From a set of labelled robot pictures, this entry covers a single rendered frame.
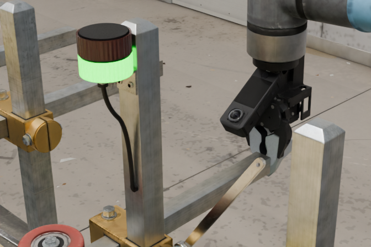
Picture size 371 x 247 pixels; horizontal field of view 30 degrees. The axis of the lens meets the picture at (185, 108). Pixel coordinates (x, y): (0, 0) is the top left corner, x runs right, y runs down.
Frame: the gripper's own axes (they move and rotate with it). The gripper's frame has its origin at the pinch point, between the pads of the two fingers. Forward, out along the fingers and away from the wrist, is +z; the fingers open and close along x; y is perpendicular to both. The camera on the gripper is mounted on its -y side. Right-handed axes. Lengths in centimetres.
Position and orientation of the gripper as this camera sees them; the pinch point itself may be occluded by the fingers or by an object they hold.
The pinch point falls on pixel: (264, 170)
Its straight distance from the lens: 115.4
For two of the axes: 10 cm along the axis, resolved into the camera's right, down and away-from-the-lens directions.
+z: 0.3, 8.9, 4.5
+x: -7.1, -3.0, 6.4
